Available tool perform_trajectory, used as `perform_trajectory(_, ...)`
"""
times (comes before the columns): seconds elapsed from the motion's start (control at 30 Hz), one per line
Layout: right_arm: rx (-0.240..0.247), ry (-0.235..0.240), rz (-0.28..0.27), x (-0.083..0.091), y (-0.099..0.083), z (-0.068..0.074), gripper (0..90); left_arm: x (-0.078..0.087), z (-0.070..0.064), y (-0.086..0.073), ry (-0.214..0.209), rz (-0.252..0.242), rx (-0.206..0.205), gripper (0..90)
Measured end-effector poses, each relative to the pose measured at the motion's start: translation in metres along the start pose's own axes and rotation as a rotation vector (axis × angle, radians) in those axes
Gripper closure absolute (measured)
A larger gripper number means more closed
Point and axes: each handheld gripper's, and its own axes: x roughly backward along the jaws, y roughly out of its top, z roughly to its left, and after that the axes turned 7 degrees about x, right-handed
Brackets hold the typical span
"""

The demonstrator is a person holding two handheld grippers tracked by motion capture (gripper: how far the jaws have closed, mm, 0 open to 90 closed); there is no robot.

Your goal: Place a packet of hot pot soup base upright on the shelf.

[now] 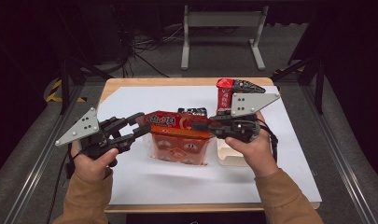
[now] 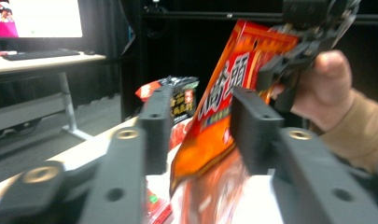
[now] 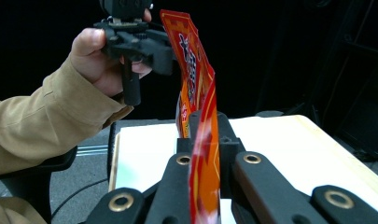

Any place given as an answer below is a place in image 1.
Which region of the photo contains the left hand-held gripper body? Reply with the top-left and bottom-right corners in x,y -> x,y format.
54,107 -> 138,167

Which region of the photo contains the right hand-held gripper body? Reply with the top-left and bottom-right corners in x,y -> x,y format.
208,92 -> 281,145

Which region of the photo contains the small red packet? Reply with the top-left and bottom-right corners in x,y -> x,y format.
176,106 -> 208,118

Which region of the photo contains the black and red sauce packet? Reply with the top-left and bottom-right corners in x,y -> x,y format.
216,77 -> 267,110

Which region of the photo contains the orange red packet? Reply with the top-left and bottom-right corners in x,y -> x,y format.
143,110 -> 223,166

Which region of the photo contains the person's left hand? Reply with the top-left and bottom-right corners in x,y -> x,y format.
70,141 -> 119,183

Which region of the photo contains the person's right hand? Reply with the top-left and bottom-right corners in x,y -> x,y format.
225,111 -> 280,179

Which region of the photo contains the yellow black hazard tape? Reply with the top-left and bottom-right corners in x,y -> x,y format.
46,78 -> 87,104

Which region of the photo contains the black tripod stand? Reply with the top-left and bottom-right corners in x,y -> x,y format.
57,55 -> 114,115
272,55 -> 327,115

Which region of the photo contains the white table mat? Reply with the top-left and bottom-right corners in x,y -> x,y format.
97,85 -> 323,206

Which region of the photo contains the white metal stand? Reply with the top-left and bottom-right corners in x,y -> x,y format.
180,4 -> 270,71

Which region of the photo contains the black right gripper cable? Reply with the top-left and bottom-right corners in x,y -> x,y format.
259,119 -> 279,164

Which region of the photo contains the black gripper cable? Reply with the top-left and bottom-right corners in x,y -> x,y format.
259,119 -> 279,164
46,146 -> 82,224

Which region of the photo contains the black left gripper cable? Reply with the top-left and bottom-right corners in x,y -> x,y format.
46,146 -> 82,224

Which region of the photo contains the aluminium floor rail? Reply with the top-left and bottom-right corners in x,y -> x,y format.
301,85 -> 378,224
3,83 -> 87,224

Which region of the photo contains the tangle of black floor cables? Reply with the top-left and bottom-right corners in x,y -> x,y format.
113,18 -> 186,78

